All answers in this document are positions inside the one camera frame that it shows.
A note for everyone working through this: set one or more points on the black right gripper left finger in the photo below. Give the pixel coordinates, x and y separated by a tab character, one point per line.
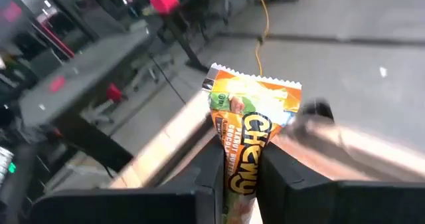
149	207

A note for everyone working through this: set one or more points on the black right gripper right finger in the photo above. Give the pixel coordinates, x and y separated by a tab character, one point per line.
332	204

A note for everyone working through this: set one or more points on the peanut butter chocolate granola bar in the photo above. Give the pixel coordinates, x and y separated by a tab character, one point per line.
255	101

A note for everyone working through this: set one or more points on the grey desk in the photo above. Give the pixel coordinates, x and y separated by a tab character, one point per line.
83	74

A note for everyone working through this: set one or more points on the black table stand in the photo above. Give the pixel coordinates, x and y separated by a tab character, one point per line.
186	44

